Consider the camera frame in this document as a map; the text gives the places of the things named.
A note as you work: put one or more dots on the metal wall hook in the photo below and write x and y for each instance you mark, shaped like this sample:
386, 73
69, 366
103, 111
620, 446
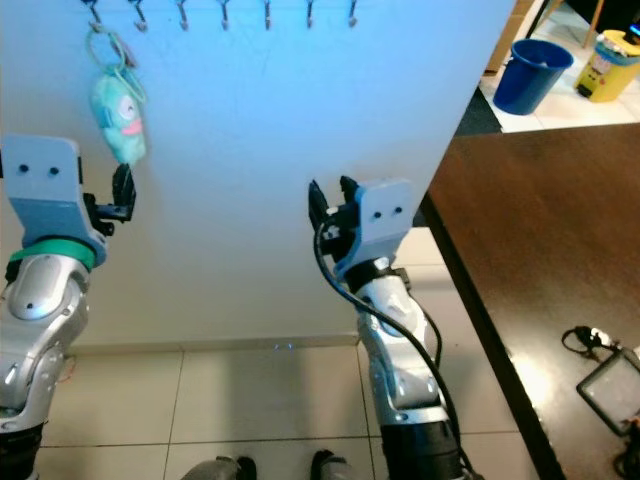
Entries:
225, 14
309, 13
138, 15
353, 13
95, 14
267, 14
182, 15

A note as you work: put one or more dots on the flat black device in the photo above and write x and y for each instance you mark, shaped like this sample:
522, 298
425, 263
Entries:
612, 390

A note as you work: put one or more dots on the grey right robot foot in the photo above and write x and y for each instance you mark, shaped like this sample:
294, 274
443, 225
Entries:
340, 468

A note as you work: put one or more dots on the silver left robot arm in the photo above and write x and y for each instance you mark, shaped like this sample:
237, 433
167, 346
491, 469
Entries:
35, 330

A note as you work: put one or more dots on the brown wooden chair leg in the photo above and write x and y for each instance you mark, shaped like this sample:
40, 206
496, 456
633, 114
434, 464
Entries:
548, 12

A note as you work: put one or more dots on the yellow printed container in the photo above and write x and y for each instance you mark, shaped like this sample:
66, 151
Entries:
610, 72

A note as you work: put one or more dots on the dark brown wooden table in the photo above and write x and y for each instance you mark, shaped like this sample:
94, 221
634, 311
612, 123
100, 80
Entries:
530, 230

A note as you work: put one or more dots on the blue plastic bucket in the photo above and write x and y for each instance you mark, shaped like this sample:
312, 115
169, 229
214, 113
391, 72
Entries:
535, 85

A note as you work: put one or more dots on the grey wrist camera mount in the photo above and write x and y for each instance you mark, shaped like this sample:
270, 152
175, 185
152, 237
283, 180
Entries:
385, 220
40, 185

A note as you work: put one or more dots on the white hook board panel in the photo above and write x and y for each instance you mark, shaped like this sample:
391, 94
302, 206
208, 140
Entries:
240, 150

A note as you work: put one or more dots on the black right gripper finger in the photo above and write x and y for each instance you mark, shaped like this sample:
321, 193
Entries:
350, 193
320, 215

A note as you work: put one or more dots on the grey left robot foot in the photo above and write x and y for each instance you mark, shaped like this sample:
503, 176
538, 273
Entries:
225, 469

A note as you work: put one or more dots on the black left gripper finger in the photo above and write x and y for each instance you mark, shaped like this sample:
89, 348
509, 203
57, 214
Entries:
129, 186
117, 185

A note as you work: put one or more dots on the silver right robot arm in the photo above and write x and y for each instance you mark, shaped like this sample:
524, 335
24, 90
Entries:
400, 370

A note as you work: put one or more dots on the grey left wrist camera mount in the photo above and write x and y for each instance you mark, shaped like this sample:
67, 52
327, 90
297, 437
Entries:
40, 185

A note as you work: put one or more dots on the grey robot foot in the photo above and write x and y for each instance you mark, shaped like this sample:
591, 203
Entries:
225, 469
340, 468

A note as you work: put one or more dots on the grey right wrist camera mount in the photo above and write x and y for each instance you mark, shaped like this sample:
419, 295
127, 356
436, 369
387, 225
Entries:
385, 220

